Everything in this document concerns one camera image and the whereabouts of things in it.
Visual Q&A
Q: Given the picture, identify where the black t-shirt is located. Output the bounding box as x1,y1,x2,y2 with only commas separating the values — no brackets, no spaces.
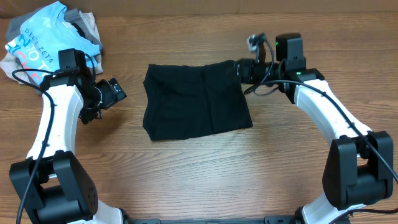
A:
143,60,252,141

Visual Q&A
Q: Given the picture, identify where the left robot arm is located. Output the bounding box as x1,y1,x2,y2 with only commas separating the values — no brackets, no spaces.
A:
9,49,132,224

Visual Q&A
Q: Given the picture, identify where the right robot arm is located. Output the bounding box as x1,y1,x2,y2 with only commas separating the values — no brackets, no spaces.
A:
238,33,397,224

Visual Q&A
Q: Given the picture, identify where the light blue printed t-shirt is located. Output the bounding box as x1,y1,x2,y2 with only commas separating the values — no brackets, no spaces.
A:
1,1,103,84

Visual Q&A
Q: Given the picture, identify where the grey folded garment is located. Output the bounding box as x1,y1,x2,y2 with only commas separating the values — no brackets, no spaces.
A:
5,7,104,96

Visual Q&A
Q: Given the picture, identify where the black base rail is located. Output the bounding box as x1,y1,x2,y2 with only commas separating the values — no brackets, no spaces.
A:
130,216,304,224

